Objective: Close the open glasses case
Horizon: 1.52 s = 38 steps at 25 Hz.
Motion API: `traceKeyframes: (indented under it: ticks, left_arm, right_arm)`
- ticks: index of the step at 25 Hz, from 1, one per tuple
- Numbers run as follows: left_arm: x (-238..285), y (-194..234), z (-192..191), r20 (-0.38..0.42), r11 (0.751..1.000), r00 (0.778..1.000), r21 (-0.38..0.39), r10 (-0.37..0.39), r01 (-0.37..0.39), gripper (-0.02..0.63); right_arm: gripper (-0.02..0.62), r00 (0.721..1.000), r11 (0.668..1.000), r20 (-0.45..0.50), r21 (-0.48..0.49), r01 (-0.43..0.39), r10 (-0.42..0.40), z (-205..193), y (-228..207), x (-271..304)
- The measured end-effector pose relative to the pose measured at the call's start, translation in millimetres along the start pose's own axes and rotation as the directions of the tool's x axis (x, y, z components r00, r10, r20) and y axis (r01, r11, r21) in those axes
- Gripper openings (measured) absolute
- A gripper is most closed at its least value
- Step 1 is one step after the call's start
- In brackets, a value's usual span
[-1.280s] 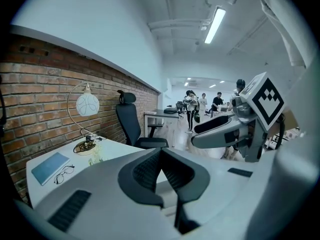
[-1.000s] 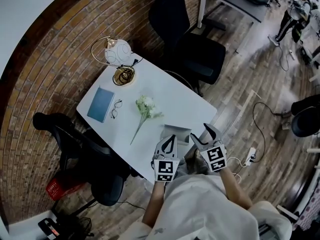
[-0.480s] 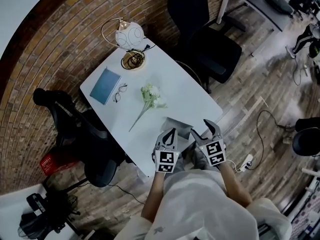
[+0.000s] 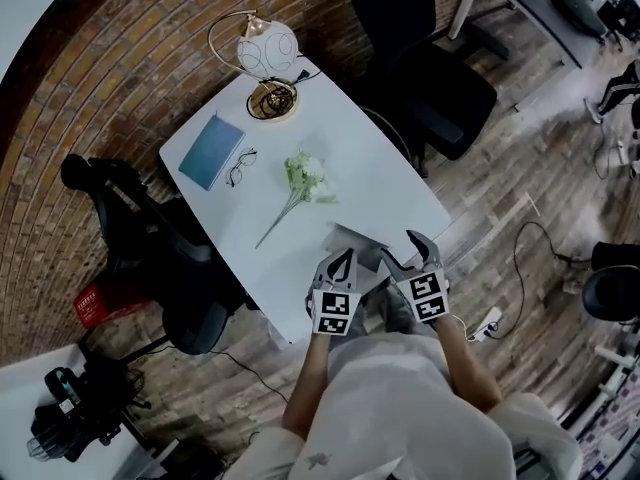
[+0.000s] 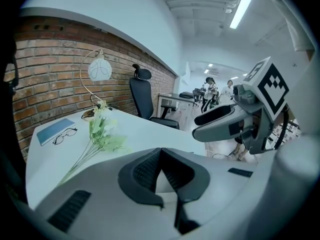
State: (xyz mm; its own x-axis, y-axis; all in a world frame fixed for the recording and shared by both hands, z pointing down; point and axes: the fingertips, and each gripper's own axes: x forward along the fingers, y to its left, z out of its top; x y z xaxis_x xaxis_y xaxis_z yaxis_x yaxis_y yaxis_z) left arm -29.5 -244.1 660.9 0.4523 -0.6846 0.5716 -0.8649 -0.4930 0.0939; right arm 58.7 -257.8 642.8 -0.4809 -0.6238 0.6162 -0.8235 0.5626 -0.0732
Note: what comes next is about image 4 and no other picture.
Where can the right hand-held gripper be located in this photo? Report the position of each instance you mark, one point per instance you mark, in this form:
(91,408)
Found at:
(425,295)

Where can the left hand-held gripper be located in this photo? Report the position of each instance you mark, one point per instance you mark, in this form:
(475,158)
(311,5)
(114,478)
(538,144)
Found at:
(332,313)

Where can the person's left forearm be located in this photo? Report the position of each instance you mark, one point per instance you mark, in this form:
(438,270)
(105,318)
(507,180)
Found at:
(307,388)

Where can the person's right forearm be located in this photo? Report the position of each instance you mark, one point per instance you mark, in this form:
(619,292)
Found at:
(467,368)

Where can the person's grey trousers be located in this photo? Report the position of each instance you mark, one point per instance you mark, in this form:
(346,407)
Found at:
(397,308)

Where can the white artificial flower bouquet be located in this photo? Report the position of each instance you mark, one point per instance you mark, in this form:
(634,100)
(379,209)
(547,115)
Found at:
(307,175)

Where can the light wooden stick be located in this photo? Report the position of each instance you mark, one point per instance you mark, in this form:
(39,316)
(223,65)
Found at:
(533,204)

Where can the thin-framed eyeglasses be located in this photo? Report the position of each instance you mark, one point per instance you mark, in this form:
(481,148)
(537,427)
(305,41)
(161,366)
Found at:
(242,167)

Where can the white folding table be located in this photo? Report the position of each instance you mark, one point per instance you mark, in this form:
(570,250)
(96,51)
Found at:
(300,133)

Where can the person's white shirt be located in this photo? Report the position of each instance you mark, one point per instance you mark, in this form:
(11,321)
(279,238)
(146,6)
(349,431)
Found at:
(400,408)

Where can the black office chair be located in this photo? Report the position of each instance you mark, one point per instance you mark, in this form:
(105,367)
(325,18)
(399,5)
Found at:
(425,98)
(125,208)

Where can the blue notebook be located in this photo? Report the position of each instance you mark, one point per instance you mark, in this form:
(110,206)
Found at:
(210,150)

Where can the black swivel chair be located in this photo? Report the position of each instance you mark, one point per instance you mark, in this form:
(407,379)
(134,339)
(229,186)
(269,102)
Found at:
(612,295)

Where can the white metal rack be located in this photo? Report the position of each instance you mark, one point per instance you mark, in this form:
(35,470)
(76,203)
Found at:
(617,368)

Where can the gold lamp with globe shade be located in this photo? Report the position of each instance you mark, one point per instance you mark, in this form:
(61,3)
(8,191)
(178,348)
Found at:
(265,50)

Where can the small white power strip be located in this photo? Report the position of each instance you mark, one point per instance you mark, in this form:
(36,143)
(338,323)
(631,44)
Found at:
(621,152)

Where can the red plastic crate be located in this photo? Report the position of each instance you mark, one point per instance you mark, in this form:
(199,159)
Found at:
(95,302)

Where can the dark desk with white legs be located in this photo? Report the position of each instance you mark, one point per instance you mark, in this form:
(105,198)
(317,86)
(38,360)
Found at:
(540,8)

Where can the black round bag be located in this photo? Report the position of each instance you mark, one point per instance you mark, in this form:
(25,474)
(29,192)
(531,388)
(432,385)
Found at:
(577,12)

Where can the black device with label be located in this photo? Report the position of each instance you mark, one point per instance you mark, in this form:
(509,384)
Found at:
(62,388)

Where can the black pedestal fan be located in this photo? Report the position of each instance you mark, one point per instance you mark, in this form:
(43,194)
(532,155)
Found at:
(197,329)

